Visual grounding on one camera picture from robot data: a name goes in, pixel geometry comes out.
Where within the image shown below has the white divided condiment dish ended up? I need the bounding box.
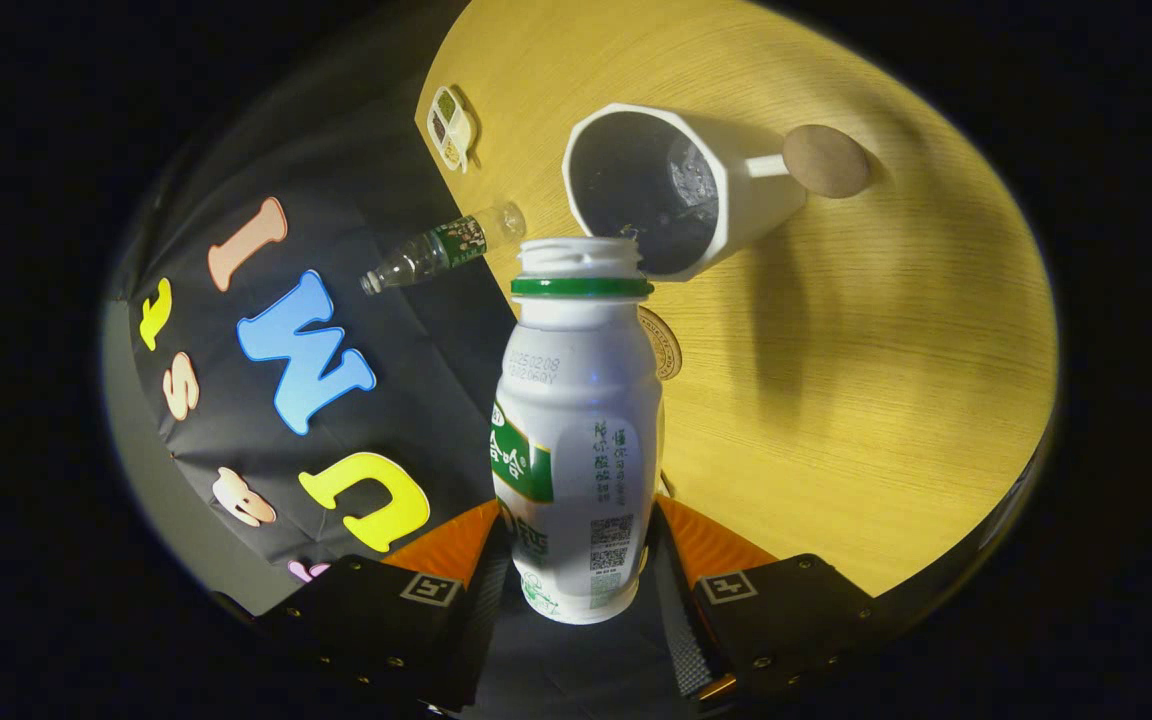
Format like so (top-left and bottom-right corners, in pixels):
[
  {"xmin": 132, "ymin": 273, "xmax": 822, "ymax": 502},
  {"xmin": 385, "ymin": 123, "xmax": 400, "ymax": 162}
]
[{"xmin": 426, "ymin": 85, "xmax": 478, "ymax": 174}]

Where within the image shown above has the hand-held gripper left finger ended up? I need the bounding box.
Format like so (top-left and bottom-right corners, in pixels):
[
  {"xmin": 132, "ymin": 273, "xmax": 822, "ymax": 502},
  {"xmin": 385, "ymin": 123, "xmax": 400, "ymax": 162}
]
[{"xmin": 256, "ymin": 498, "xmax": 514, "ymax": 713}]

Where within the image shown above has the clear plastic water bottle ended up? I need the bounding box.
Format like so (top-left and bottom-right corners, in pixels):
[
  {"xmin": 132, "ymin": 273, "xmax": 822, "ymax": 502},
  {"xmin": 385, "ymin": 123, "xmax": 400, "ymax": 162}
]
[{"xmin": 359, "ymin": 201, "xmax": 528, "ymax": 297}]

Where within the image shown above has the white cup wooden handle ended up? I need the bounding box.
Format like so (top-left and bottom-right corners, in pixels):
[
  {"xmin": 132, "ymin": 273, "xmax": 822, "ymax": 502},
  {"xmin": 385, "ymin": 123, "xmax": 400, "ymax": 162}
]
[{"xmin": 562, "ymin": 102, "xmax": 874, "ymax": 283}]

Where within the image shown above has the round cork coaster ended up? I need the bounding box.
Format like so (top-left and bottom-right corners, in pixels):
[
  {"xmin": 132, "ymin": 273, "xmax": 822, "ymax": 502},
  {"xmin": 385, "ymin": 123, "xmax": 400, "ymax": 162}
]
[{"xmin": 636, "ymin": 305, "xmax": 683, "ymax": 382}]

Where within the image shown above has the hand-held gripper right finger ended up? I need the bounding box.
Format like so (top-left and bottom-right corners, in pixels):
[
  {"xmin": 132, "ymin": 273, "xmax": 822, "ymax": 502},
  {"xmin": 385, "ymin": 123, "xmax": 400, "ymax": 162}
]
[{"xmin": 647, "ymin": 495, "xmax": 879, "ymax": 713}]

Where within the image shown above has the wooden table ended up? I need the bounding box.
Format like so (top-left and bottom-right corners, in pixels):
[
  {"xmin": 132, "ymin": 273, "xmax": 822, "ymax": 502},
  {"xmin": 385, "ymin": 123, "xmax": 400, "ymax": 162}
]
[{"xmin": 414, "ymin": 0, "xmax": 1059, "ymax": 599}]

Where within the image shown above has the white juice bottle green label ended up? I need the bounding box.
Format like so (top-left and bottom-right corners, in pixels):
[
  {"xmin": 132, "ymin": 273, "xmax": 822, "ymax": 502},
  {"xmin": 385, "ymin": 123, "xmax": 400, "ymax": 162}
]
[{"xmin": 491, "ymin": 237, "xmax": 664, "ymax": 626}]

